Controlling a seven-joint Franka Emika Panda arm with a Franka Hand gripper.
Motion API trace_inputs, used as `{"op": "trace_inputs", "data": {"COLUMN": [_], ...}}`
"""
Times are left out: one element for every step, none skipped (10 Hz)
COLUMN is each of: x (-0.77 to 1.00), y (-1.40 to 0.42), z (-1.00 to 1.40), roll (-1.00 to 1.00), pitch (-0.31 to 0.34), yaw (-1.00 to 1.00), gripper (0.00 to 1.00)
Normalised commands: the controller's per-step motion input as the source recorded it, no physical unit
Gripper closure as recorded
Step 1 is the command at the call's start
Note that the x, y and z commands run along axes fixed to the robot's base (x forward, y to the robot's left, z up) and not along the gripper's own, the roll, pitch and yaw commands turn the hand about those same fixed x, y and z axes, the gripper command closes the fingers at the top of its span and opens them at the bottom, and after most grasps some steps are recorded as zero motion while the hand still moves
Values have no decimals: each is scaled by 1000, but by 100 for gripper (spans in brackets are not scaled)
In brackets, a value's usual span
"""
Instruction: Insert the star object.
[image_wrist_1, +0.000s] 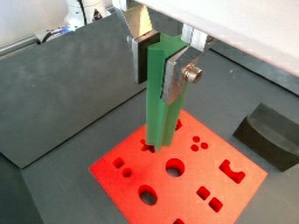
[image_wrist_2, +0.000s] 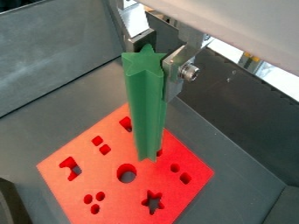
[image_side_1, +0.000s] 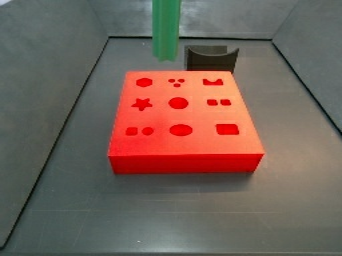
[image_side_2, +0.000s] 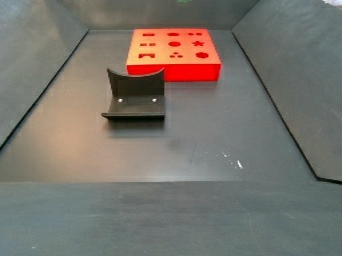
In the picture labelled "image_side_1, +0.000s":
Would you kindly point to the green star-shaped peg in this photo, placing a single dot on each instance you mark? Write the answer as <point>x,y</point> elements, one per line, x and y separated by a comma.
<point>165,17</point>

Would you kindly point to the red shape-sorting block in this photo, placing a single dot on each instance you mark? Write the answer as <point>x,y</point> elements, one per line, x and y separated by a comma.
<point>183,123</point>

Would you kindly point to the black curved holder block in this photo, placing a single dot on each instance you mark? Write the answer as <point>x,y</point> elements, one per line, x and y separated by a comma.
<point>209,58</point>

